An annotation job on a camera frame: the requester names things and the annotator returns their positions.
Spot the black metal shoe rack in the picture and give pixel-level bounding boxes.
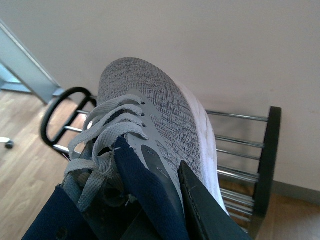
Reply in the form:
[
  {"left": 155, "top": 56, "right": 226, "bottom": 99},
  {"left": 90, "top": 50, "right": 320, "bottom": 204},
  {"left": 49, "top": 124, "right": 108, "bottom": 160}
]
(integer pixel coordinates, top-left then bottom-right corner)
[{"left": 40, "top": 87, "right": 282, "bottom": 239}]

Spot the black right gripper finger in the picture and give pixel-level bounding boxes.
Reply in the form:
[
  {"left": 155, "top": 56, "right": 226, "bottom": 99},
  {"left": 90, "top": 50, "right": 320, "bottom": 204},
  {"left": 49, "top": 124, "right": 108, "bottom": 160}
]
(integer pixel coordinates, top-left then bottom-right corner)
[{"left": 179, "top": 161, "right": 250, "bottom": 240}]

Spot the grey sneaker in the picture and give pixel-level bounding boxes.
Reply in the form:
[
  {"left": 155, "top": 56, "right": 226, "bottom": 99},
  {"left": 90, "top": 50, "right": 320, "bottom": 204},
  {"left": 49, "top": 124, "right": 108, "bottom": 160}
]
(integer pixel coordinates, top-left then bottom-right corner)
[{"left": 21, "top": 57, "right": 231, "bottom": 240}]

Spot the white grey office chair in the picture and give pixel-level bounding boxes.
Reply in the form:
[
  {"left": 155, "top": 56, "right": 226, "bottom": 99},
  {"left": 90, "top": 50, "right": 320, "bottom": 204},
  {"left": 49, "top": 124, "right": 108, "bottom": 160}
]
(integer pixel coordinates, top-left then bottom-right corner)
[{"left": 0, "top": 137, "right": 14, "bottom": 149}]

